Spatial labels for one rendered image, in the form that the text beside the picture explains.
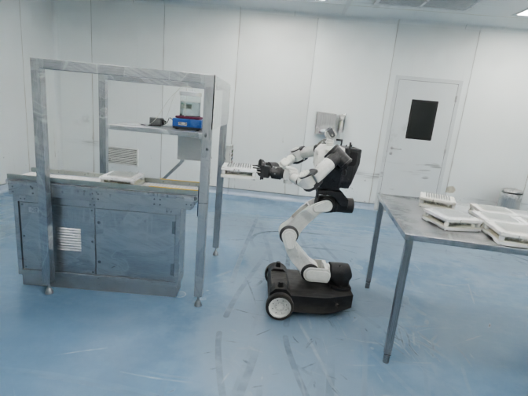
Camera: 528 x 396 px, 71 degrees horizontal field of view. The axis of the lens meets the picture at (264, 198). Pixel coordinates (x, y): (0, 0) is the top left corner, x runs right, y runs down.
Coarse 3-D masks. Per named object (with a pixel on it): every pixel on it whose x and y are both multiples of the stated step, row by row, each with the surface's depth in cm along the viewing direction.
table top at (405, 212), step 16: (384, 208) 275; (400, 208) 266; (416, 208) 270; (464, 208) 285; (400, 224) 226; (416, 224) 229; (432, 224) 232; (416, 240) 207; (432, 240) 206; (448, 240) 205; (464, 240) 205; (480, 240) 208
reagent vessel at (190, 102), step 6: (186, 90) 260; (192, 90) 255; (180, 96) 256; (186, 96) 252; (192, 96) 252; (198, 96) 255; (180, 102) 256; (186, 102) 253; (192, 102) 253; (198, 102) 256; (180, 108) 257; (186, 108) 254; (192, 108) 255; (198, 108) 258; (180, 114) 258; (186, 114) 255; (192, 114) 256; (198, 114) 259
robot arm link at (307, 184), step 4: (292, 176) 247; (296, 176) 243; (312, 176) 235; (292, 180) 246; (296, 180) 240; (300, 180) 235; (304, 180) 233; (308, 180) 233; (312, 180) 234; (296, 184) 241; (300, 184) 236; (304, 184) 235; (308, 184) 234; (312, 184) 235; (304, 188) 237; (308, 188) 236; (312, 188) 236
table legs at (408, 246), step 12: (372, 240) 319; (408, 240) 210; (372, 252) 319; (408, 252) 212; (372, 264) 322; (408, 264) 213; (396, 288) 219; (396, 300) 219; (396, 312) 221; (396, 324) 222; (384, 348) 230; (384, 360) 229
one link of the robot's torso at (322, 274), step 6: (318, 264) 295; (324, 264) 284; (306, 270) 278; (312, 270) 277; (318, 270) 277; (324, 270) 278; (306, 276) 278; (312, 276) 278; (318, 276) 278; (324, 276) 278; (330, 276) 278; (324, 282) 280
